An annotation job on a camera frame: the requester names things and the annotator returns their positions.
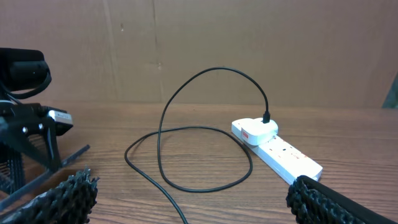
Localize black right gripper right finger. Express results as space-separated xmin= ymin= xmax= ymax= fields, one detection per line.
xmin=285 ymin=175 xmax=397 ymax=224

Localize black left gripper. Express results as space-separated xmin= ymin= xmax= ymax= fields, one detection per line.
xmin=1 ymin=100 xmax=67 ymax=195

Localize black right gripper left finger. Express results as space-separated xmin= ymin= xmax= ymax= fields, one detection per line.
xmin=1 ymin=168 xmax=99 ymax=224

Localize blue Galaxy S24 smartphone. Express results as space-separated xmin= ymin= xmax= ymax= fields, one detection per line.
xmin=1 ymin=144 xmax=90 ymax=211

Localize black USB charging cable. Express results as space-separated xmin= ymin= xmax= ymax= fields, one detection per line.
xmin=124 ymin=66 xmax=271 ymax=224

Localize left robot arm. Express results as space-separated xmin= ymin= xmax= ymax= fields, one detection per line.
xmin=1 ymin=48 xmax=73 ymax=195

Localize white charger plug adapter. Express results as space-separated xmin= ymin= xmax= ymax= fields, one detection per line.
xmin=239 ymin=118 xmax=279 ymax=146

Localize white power strip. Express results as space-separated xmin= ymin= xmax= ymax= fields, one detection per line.
xmin=231 ymin=118 xmax=323 ymax=185

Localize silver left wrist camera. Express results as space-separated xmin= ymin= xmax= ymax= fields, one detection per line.
xmin=47 ymin=110 xmax=73 ymax=136

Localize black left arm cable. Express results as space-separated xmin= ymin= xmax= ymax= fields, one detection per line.
xmin=0 ymin=71 xmax=53 ymax=101

